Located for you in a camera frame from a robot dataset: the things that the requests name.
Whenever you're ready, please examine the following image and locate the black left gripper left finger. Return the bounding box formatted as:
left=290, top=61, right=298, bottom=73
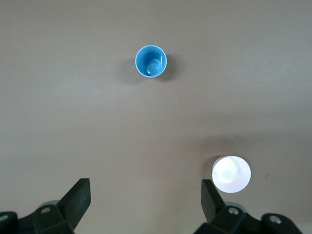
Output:
left=33, top=178, right=91, bottom=234

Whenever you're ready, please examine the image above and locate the blue plastic cup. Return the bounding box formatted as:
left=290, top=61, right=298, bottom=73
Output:
left=135, top=44, right=168, bottom=78

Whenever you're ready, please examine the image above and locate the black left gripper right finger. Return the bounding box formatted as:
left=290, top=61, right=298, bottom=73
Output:
left=194, top=179, right=263, bottom=234

